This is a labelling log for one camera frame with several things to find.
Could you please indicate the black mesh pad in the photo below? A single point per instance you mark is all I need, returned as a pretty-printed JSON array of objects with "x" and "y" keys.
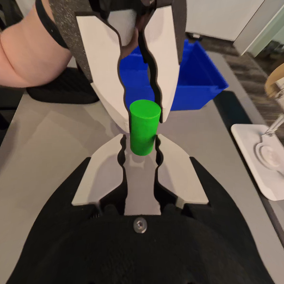
[{"x": 57, "y": 88}]

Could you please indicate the wooden document stand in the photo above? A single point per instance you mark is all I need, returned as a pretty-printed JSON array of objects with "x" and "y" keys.
[{"x": 253, "y": 146}]

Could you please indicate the green cylinder block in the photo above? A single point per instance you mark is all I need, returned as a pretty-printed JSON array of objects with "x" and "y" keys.
[{"x": 144, "y": 128}]

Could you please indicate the blue plastic bin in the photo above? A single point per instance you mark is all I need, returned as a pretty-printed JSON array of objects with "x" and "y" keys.
[{"x": 195, "y": 80}]

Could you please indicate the black wristwatch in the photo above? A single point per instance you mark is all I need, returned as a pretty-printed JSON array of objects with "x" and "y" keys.
[{"x": 46, "y": 22}]

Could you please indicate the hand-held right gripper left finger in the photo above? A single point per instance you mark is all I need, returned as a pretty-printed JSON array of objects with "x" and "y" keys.
[{"x": 100, "y": 177}]

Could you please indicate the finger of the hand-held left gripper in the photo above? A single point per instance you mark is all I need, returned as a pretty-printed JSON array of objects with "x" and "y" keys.
[
  {"x": 164, "y": 57},
  {"x": 102, "y": 66}
]

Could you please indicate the person's left forearm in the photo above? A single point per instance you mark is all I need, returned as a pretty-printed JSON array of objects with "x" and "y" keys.
[{"x": 26, "y": 49}]

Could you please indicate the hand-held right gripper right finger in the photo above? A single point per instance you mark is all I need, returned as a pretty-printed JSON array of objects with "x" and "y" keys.
[{"x": 182, "y": 177}]

